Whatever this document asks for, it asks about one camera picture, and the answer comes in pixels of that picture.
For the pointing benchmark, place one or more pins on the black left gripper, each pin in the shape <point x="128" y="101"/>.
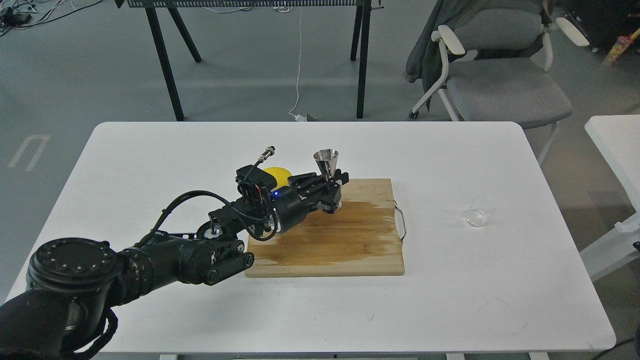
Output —
<point x="291" y="208"/>

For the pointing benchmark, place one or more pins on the steel double jigger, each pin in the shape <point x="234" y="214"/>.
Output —
<point x="327" y="160"/>

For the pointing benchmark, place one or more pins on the small clear glass cup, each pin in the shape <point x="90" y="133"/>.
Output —
<point x="480" y="211"/>

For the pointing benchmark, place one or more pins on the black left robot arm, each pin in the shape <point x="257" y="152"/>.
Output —
<point x="73" y="284"/>

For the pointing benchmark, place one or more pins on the yellow lemon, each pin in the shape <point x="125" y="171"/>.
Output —
<point x="280" y="174"/>

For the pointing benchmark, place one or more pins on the wooden cutting board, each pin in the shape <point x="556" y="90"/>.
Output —
<point x="359" y="239"/>

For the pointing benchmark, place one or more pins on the grey office chair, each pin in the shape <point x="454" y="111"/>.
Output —
<point x="488" y="61"/>

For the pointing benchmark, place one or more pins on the colourful broom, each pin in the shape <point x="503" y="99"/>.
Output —
<point x="620" y="46"/>

